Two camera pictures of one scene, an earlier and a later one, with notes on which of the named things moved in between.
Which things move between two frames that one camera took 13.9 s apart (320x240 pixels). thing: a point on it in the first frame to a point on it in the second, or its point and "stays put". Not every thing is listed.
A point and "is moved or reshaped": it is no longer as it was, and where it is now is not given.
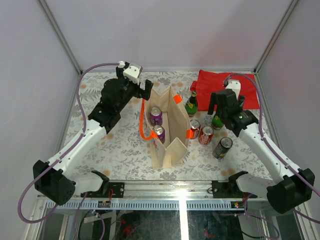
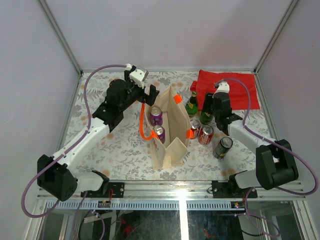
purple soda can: x=156 y=116 stays put
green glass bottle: x=217 y=123 is moved or reshaped
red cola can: x=206 y=135 stays put
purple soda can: x=160 y=132 stays put
